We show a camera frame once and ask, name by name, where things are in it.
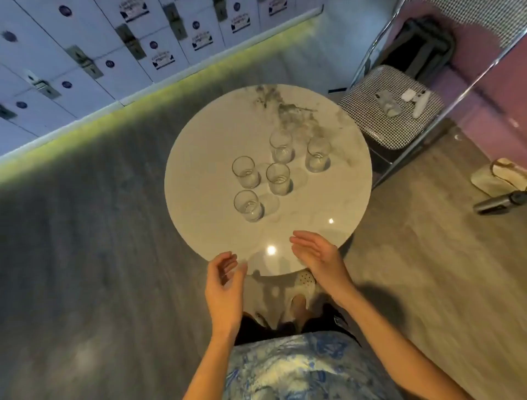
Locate white handheld device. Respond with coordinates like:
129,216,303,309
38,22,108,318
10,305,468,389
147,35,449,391
413,89,432,120

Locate person's left hand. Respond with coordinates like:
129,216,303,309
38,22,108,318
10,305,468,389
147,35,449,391
204,251,249,337

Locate person's right forearm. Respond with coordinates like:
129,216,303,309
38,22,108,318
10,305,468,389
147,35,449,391
340,288,474,400

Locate black shorts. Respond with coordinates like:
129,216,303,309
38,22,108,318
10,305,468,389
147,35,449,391
235,303,362,348

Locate person's right hand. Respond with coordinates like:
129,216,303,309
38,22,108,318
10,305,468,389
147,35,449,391
289,230,357,308

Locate blue and white patterned shirt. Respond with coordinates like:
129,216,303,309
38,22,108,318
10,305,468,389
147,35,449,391
224,331,406,400

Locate beige cloth bag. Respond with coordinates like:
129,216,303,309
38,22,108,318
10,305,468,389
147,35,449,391
470,157,527,198

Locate white perforated clog shoe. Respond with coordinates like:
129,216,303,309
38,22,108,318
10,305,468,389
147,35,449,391
284,270,331,320

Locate bank of white lockers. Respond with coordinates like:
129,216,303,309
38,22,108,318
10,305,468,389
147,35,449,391
0,0,326,159

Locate clear drinking glass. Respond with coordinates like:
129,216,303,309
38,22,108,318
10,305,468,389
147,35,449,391
305,136,333,174
265,162,294,196
269,129,296,165
233,189,265,223
231,156,262,190

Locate person's left forearm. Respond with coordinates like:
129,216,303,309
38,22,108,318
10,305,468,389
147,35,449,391
182,332,240,400

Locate houndstooth chair with chrome frame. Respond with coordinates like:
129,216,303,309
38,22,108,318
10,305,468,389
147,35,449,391
337,0,527,191

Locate black bag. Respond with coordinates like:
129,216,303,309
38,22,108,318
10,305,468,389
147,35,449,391
382,16,456,80

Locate round white marble table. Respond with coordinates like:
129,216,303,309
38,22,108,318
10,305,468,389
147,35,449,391
164,84,374,277

